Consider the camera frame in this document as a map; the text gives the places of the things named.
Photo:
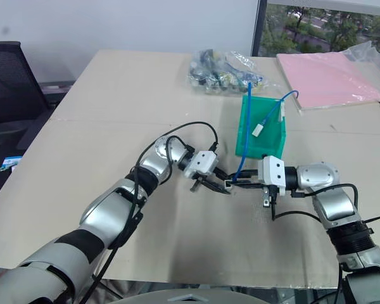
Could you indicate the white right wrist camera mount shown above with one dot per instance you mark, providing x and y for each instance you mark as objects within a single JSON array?
[{"x": 272, "y": 172}]

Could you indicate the pink paper folder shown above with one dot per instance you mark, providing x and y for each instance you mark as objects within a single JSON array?
[{"x": 326, "y": 79}]

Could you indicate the dark window frame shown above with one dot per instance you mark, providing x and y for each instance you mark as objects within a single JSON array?
[{"x": 259, "y": 25}]

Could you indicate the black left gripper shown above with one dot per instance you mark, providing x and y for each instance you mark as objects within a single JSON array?
[{"x": 204, "y": 180}]

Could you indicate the black office chair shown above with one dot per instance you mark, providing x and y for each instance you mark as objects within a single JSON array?
[{"x": 6, "y": 79}]

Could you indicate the grey robot torso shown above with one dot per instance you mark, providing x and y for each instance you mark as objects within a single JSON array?
[{"x": 193, "y": 299}]

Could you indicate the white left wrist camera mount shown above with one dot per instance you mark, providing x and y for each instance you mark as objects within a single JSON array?
[{"x": 203, "y": 162}]

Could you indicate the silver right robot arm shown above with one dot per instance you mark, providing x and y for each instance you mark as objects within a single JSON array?
[{"x": 335, "y": 202}]

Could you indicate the brown cardboard sheet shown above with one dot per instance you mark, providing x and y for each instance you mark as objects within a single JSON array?
[
  {"x": 193, "y": 228},
  {"x": 130, "y": 88}
]

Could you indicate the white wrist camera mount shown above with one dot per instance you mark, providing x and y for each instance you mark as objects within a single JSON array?
[
  {"x": 203, "y": 162},
  {"x": 272, "y": 172}
]

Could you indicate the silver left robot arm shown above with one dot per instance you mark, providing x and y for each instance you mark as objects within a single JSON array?
[{"x": 114, "y": 206}]

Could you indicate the green plastic bin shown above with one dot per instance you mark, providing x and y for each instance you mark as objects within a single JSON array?
[{"x": 266, "y": 145}]

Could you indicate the clear plastic bag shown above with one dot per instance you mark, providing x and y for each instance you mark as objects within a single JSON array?
[{"x": 375, "y": 63}]

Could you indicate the white coupler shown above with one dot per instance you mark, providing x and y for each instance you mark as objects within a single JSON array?
[
  {"x": 282, "y": 111},
  {"x": 228, "y": 184},
  {"x": 257, "y": 130}
]

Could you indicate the small blue green packet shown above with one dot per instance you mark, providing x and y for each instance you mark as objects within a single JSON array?
[{"x": 10, "y": 164}]

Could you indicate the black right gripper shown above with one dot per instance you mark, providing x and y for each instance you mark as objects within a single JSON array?
[{"x": 257, "y": 183}]

